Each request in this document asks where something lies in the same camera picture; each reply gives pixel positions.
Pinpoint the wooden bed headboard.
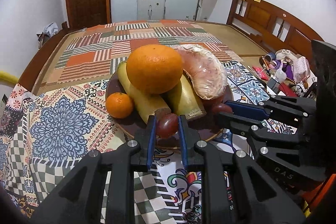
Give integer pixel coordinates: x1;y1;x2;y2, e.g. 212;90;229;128
227;0;322;63

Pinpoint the yellow sugarcane piece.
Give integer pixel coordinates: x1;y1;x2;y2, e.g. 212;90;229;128
166;74;206;121
116;61;171;123

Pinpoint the dark purple round plate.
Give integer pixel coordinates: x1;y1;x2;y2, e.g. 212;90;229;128
105;70;235;150

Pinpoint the red grape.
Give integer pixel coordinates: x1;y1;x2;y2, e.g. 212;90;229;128
156;113;178;139
211;103;233;114

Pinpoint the pomelo segment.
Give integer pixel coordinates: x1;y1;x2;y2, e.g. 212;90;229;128
172;44;227;100

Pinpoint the small orange tangerine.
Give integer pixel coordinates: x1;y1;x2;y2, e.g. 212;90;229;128
105;93;134;119

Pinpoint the large orange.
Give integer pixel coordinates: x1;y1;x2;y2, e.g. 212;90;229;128
126;44;183;94

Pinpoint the patterned patchwork cloth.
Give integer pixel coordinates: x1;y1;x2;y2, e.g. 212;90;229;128
0;60;300;224

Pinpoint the white appliance box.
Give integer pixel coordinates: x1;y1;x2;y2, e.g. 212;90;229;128
137;0;166;20

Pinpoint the pile of clutter items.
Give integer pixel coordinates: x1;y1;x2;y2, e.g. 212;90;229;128
252;49;317;100

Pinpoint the yellow chair frame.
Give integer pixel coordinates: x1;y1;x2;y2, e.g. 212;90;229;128
0;71;19;85

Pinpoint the striped patchwork bed mat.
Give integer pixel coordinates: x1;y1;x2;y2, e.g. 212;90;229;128
47;20;242;84

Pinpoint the crumpled grey cloth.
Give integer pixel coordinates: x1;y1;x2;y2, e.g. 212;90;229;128
37;22;59;49

